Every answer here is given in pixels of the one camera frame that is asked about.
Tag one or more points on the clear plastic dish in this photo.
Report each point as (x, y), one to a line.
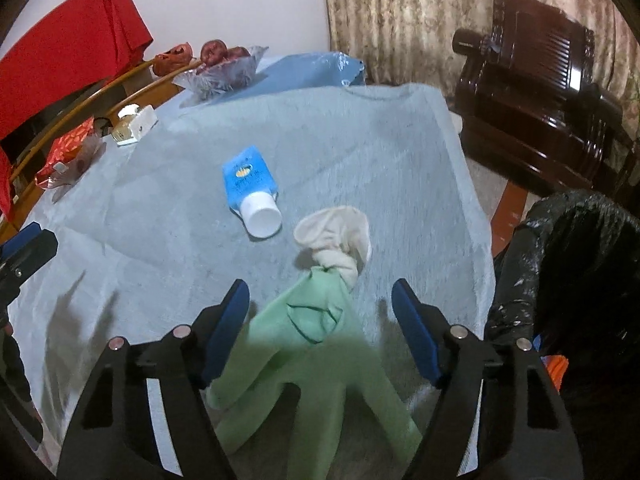
(87, 160)

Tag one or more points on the red snack packet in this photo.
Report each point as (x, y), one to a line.
(65, 147)

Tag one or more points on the black television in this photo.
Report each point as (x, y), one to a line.
(30, 135)

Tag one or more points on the brown patterned curtain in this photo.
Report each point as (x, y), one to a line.
(425, 10)

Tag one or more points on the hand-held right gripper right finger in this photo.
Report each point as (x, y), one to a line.
(415, 330)

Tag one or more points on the orange foam fruit net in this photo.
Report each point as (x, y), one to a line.
(556, 367)

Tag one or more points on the white scalloped table cover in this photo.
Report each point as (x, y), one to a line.
(454, 121)

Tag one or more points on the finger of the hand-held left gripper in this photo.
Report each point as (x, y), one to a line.
(22, 237)

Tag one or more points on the trash can with black bag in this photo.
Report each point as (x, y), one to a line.
(575, 270)

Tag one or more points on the red plastic bag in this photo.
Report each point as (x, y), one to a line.
(172, 60)

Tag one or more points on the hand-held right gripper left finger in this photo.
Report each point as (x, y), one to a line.
(225, 330)

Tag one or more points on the dark wooden armchair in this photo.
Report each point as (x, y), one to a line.
(540, 100)

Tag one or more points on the red apple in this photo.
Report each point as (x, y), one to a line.
(238, 52)
(214, 50)

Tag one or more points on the green rubber glove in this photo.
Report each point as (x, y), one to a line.
(300, 360)

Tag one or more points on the small white box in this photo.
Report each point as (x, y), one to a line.
(135, 122)

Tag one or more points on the glass fruit bowl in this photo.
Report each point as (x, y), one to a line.
(225, 75)

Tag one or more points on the blue tube with white cap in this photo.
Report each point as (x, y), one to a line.
(245, 175)

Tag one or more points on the wooden television cabinet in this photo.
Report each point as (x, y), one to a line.
(150, 90)

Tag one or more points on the white sock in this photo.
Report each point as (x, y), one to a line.
(335, 235)

